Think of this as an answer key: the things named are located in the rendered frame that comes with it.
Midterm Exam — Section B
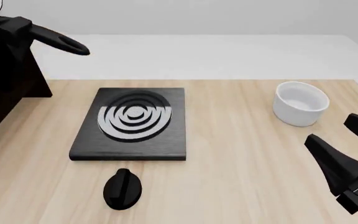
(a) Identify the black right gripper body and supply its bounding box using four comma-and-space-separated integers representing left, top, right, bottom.
336, 172, 358, 215

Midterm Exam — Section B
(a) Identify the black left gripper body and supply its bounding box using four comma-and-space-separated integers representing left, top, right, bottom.
0, 16, 33, 45

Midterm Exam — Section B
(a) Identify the white ceramic bowl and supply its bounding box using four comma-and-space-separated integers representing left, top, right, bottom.
272, 80, 331, 127

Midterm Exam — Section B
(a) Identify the flat black stove plate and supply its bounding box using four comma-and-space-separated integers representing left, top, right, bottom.
69, 87, 188, 162

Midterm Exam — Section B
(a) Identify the round black stove knob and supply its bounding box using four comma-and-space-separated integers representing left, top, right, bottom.
103, 167, 143, 211

